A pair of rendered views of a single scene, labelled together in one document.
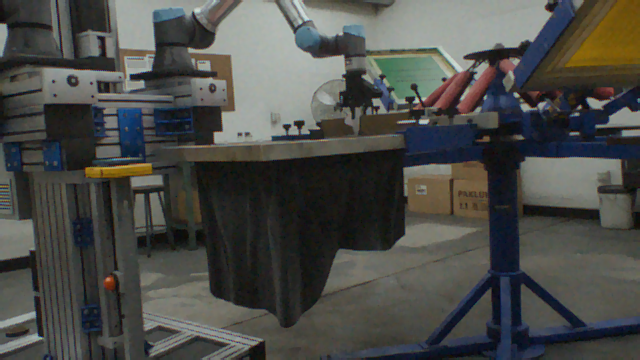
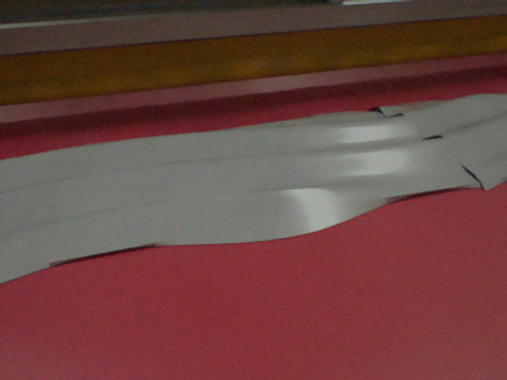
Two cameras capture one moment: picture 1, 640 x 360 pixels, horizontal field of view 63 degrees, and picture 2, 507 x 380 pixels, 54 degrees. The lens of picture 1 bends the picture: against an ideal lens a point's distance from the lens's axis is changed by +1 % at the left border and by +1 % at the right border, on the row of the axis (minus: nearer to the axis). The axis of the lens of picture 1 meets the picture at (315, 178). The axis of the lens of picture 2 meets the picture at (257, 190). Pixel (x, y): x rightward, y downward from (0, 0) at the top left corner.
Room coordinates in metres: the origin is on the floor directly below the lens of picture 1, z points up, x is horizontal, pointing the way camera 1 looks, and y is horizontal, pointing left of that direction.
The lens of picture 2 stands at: (1.71, 0.06, 1.02)
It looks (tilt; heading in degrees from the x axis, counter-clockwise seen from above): 28 degrees down; 292
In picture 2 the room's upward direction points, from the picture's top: 1 degrees counter-clockwise
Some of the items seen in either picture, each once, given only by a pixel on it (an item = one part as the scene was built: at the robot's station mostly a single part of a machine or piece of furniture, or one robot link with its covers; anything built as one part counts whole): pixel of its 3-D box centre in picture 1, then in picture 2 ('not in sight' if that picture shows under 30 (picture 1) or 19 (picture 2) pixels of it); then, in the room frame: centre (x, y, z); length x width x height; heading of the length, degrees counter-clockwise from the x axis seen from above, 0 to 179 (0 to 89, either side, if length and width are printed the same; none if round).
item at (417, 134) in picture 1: (435, 137); not in sight; (1.57, -0.37, 0.97); 0.30 x 0.05 x 0.07; 129
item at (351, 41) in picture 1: (353, 41); not in sight; (1.78, -0.15, 1.31); 0.09 x 0.08 x 0.11; 65
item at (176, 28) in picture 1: (171, 26); not in sight; (1.94, 0.49, 1.42); 0.13 x 0.12 x 0.14; 155
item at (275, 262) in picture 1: (239, 235); not in sight; (1.44, 0.22, 0.74); 0.45 x 0.03 x 0.43; 39
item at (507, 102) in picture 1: (502, 198); not in sight; (2.30, -0.82, 0.67); 0.39 x 0.39 x 1.35
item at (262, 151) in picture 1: (314, 145); not in sight; (1.63, 0.00, 0.97); 0.79 x 0.58 x 0.04; 129
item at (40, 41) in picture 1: (31, 44); not in sight; (1.54, 0.79, 1.31); 0.15 x 0.15 x 0.10
